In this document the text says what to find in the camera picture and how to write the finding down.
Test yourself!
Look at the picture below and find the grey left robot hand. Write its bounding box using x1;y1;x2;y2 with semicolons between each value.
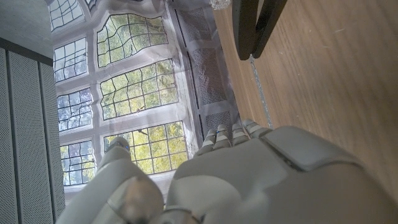
55;119;398;224

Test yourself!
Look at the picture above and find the clear bubble wrap sheet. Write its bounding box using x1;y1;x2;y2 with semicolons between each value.
208;0;233;10

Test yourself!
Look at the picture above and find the black stapler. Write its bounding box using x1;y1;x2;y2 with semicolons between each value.
231;0;289;61

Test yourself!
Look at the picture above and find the long grey tape strip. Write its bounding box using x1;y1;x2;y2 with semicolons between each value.
248;54;274;130

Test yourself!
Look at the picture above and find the printed window backdrop cloth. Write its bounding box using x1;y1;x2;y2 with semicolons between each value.
48;0;242;203

